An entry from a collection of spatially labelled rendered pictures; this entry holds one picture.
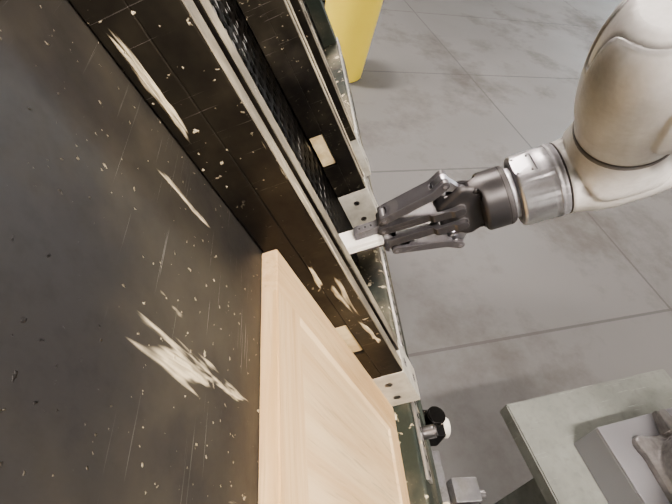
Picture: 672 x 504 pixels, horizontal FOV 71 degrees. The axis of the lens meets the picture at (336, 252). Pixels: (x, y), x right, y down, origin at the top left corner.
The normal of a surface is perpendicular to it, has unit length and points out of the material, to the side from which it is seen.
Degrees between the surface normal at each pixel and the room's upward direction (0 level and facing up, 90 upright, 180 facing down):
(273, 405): 31
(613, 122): 123
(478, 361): 0
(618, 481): 90
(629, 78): 109
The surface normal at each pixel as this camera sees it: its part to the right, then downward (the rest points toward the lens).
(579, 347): 0.18, -0.66
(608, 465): -0.94, 0.09
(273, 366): -0.35, -0.59
